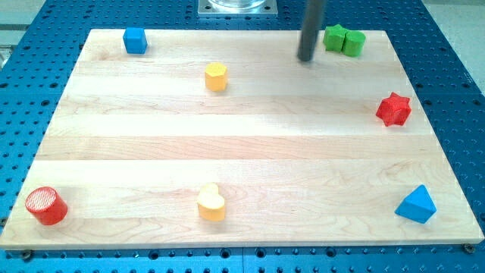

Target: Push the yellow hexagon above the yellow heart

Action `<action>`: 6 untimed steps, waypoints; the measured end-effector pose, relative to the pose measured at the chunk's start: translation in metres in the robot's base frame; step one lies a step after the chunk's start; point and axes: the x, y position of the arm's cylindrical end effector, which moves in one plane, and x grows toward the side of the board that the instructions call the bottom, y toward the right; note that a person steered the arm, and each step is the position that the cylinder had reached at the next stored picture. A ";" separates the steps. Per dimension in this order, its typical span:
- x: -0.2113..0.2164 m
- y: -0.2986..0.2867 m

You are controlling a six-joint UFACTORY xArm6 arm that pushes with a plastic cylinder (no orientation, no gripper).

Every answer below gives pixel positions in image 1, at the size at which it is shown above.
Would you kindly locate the green cylinder block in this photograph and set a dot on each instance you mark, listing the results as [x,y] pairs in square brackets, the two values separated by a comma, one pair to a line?
[353,43]

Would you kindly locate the blue perforated table plate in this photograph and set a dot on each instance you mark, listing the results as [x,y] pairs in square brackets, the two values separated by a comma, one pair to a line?
[54,33]

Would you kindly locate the green star block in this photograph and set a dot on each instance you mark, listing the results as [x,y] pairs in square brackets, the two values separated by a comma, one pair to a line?
[334,37]

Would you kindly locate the red cylinder block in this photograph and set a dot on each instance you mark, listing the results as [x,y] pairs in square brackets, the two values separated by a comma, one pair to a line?
[46,205]

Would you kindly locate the blue triangle block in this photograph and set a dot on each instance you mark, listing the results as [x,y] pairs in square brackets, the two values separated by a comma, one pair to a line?
[417,206]

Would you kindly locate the blue cube block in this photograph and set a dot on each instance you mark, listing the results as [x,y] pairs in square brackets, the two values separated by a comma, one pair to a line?
[135,41]

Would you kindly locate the yellow heart block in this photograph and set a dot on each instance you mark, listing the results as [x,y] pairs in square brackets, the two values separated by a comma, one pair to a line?
[211,205]

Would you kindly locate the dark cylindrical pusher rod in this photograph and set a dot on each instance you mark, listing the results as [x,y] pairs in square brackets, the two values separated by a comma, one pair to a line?
[311,25]

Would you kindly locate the red star block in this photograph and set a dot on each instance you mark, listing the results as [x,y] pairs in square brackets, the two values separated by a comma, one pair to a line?
[394,110]

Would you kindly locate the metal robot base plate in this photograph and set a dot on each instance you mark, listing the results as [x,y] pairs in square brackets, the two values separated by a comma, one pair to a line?
[214,8]

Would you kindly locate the wooden board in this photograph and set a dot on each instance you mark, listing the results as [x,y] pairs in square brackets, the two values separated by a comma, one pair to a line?
[296,150]

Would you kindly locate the yellow hexagon block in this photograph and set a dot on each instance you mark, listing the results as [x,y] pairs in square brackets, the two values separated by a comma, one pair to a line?
[216,76]

